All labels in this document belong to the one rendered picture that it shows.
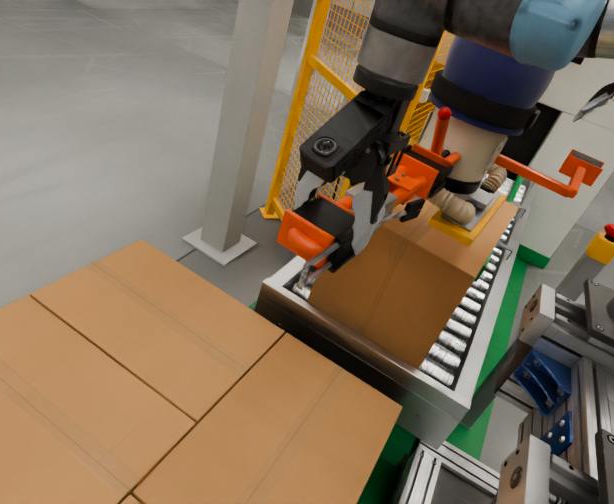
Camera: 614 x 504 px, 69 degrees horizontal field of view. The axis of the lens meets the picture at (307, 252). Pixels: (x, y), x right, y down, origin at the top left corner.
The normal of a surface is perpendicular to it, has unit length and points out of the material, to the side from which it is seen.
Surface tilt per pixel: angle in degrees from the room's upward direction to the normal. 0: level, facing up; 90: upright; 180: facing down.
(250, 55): 90
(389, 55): 90
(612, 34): 111
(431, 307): 90
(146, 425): 0
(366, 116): 29
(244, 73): 90
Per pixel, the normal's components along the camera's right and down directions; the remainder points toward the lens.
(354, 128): -0.04, -0.51
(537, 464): 0.26, -0.78
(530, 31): -0.62, 0.60
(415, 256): -0.54, 0.37
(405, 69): 0.15, 0.61
